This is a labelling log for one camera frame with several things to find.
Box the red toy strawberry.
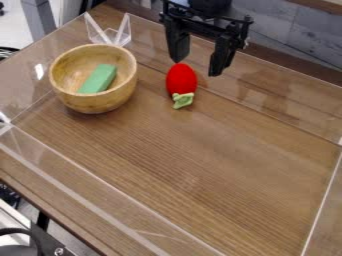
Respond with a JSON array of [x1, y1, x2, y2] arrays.
[[166, 63, 198, 110]]

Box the grey post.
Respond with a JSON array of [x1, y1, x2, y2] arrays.
[[20, 0, 56, 41]]

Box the black metal table leg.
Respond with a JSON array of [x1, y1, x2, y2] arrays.
[[36, 212, 50, 231]]

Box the green foam stick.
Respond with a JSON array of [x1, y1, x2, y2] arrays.
[[78, 64, 118, 94]]

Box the black cable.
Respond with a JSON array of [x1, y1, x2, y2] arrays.
[[0, 227, 46, 256]]

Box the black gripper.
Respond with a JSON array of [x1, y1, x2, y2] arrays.
[[160, 0, 254, 77]]

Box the clear acrylic corner bracket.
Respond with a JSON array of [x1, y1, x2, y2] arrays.
[[84, 12, 132, 47]]

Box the clear acrylic enclosure wall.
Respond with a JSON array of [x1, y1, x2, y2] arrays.
[[0, 17, 342, 256]]

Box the brown wooden bowl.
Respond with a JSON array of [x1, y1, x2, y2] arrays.
[[50, 44, 138, 114]]

